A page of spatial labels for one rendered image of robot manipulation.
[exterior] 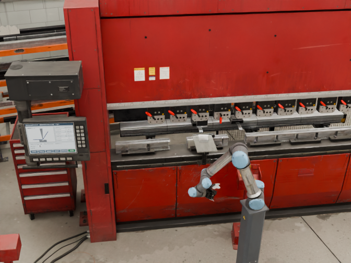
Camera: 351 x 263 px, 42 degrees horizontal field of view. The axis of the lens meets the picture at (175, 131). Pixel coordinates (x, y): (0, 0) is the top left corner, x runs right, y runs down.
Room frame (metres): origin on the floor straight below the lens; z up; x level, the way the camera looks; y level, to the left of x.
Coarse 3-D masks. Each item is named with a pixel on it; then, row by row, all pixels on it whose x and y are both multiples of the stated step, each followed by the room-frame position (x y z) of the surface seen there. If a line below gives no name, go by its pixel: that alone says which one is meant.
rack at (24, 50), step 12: (24, 48) 4.78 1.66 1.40; (36, 48) 4.81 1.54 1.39; (48, 48) 4.85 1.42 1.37; (60, 48) 4.90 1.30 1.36; (0, 84) 4.66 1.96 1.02; (0, 96) 4.99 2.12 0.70; (0, 108) 4.69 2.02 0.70; (12, 108) 4.69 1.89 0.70; (36, 108) 4.77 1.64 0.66; (0, 120) 5.06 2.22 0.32; (0, 144) 4.99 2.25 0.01; (0, 156) 4.60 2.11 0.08
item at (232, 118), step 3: (231, 117) 3.94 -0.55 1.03; (234, 117) 3.93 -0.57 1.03; (231, 120) 3.90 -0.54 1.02; (234, 120) 3.90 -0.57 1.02; (237, 120) 3.90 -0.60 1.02; (240, 120) 3.91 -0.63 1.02; (231, 123) 3.89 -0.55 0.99; (234, 123) 3.90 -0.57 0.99; (237, 123) 3.87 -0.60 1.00; (240, 123) 3.91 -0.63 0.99; (240, 126) 3.81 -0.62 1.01; (240, 129) 3.76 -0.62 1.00
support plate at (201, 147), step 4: (192, 136) 3.63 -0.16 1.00; (196, 136) 3.63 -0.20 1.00; (208, 136) 3.64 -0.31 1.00; (196, 140) 3.56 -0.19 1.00; (212, 140) 3.56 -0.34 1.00; (196, 144) 3.50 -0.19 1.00; (200, 144) 3.50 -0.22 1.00; (204, 144) 3.50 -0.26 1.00; (208, 144) 3.50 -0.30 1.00; (212, 144) 3.50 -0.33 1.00; (196, 148) 3.43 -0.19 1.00; (200, 148) 3.43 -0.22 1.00; (204, 148) 3.43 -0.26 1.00; (208, 148) 3.43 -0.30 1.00; (212, 148) 3.44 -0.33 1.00; (216, 148) 3.44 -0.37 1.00; (200, 152) 3.38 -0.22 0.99
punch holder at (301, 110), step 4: (300, 100) 3.76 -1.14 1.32; (304, 100) 3.76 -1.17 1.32; (308, 100) 3.76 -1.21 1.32; (312, 100) 3.77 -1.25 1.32; (316, 100) 3.78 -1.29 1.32; (304, 104) 3.76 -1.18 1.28; (308, 104) 3.77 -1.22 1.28; (312, 104) 3.77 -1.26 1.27; (296, 108) 3.83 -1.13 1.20; (300, 108) 3.75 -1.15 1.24; (304, 108) 3.76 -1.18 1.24; (308, 108) 3.76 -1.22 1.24; (312, 108) 3.77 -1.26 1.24; (300, 112) 3.75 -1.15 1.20; (304, 112) 3.76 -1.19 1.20; (308, 112) 3.76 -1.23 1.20; (312, 112) 3.77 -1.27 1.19
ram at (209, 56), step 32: (128, 32) 3.53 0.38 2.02; (160, 32) 3.57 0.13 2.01; (192, 32) 3.61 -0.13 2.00; (224, 32) 3.65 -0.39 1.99; (256, 32) 3.69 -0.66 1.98; (288, 32) 3.73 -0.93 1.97; (320, 32) 3.77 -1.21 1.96; (128, 64) 3.53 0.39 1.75; (160, 64) 3.57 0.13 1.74; (192, 64) 3.61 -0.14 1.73; (224, 64) 3.65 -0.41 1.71; (256, 64) 3.69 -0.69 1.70; (288, 64) 3.73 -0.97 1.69; (320, 64) 3.77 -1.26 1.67; (128, 96) 3.53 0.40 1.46; (160, 96) 3.57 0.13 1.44; (192, 96) 3.61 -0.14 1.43; (224, 96) 3.65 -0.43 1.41; (320, 96) 3.78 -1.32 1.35
